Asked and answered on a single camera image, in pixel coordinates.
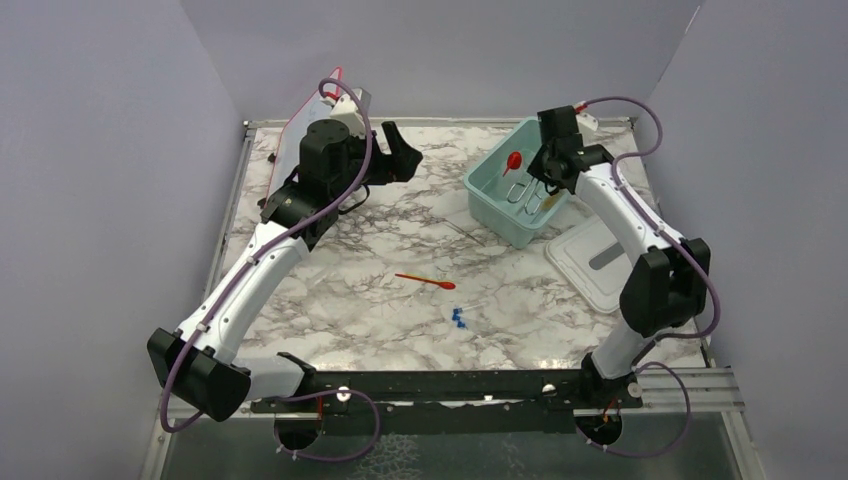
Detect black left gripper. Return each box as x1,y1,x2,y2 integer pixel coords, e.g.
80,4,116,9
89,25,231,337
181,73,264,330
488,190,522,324
331,121,422,202

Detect tan bristle test tube brush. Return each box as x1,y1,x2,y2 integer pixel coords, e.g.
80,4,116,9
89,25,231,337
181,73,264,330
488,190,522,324
540,194,560,211

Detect steel tweezers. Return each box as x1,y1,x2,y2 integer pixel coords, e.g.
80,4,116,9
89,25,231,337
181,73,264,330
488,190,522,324
444,220,486,247

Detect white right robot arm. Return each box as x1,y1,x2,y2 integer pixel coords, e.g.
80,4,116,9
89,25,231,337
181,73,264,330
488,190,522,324
528,106,716,407

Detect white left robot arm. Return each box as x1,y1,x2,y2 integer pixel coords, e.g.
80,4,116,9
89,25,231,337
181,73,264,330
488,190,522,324
147,119,423,422

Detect red pipette in bin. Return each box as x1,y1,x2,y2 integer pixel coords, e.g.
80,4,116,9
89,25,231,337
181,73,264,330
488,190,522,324
502,151,523,177

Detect teal plastic bin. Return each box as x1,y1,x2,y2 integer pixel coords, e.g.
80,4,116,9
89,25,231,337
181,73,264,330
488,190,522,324
463,117,570,249

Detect white bin lid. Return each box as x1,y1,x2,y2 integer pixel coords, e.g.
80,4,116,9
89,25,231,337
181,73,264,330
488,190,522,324
545,216,632,314

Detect pink framed whiteboard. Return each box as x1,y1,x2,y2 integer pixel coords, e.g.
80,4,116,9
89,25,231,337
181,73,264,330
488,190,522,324
262,83,342,200

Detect red pipette on table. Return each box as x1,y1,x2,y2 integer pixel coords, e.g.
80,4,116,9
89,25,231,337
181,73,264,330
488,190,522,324
395,273,456,290

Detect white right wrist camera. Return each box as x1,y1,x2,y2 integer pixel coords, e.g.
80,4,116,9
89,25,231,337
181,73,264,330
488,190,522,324
574,102,600,133

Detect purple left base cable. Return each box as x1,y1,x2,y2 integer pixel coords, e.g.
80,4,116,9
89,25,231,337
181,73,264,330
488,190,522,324
272,388,384,464

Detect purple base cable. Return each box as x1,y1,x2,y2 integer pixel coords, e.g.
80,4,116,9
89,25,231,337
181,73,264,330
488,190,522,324
272,388,384,464
574,360,692,459

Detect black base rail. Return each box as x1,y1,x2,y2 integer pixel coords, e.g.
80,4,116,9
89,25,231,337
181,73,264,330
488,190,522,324
250,369,638,436

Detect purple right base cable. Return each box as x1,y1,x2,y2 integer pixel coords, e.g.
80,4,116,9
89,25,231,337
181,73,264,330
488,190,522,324
574,360,692,459

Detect aluminium frame rail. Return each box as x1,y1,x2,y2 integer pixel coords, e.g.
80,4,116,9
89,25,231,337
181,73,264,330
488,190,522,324
608,368,746,415

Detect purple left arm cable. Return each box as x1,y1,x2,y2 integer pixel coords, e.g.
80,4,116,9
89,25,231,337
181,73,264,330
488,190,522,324
158,78,376,435

